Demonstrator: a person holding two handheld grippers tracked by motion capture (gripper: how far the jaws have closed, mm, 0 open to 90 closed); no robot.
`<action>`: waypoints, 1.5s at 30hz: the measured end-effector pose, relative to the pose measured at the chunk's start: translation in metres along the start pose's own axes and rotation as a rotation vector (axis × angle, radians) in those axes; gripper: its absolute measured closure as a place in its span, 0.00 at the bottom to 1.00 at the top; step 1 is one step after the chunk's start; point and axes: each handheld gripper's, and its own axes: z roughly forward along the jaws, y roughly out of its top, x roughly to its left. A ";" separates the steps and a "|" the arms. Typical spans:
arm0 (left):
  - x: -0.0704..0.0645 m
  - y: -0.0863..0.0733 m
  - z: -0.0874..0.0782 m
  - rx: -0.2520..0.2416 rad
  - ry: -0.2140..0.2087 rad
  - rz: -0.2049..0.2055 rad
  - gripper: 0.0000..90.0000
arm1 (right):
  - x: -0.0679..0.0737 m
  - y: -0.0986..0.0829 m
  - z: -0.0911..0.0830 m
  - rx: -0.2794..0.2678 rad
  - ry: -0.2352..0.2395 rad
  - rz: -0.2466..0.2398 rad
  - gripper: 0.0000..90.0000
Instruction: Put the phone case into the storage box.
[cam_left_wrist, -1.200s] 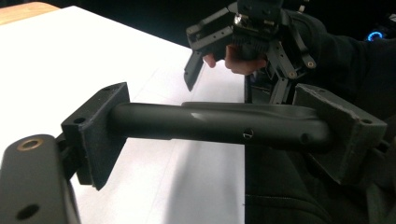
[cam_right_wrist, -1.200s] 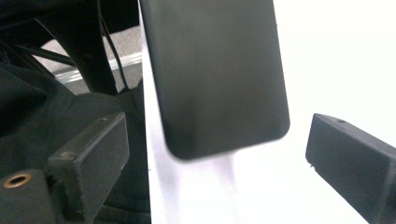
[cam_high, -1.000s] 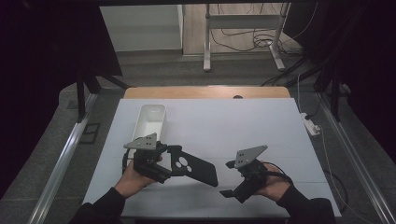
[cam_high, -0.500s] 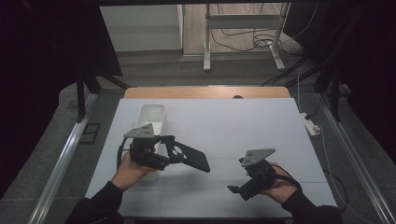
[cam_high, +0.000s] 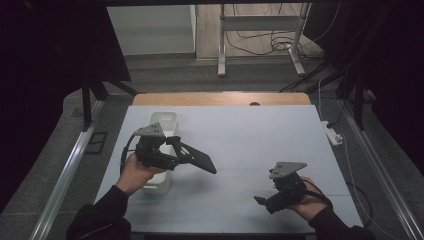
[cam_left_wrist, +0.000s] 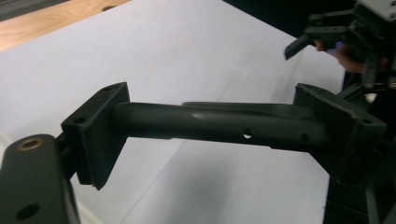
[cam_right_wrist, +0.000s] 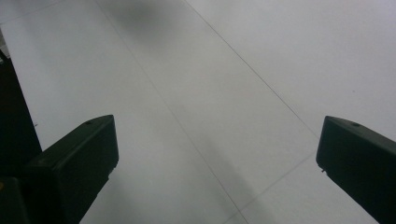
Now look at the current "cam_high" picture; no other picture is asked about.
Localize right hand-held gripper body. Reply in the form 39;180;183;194
265;161;308;215

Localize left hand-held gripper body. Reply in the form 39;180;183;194
133;121;181;172

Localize white plastic storage bin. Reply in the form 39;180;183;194
141;110;180;195

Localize person's right hand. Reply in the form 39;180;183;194
288;176;329;223

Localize person's left hand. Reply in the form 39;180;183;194
114;153;168;198

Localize white power strip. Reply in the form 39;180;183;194
321;120;344;147

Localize black stand legs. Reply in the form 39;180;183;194
80;79;139;133
334;71;368;131

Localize white cabinet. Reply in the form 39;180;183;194
106;4;198;57

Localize black curtain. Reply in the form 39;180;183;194
0;0;133;214
304;0;424;168

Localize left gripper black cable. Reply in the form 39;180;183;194
119;134;141;175

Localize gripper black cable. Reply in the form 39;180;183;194
119;134;141;175
301;179;375;228

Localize black floor frame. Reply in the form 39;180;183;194
84;131;109;155

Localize thin white cable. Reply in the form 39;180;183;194
340;134;403;240

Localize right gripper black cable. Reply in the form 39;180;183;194
301;179;375;228

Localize aluminium rail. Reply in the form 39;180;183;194
338;99;424;240
29;99;106;240

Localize white metal desk frame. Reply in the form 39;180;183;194
217;3;313;78

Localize tangle of black floor cables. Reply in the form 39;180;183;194
224;3;327;63

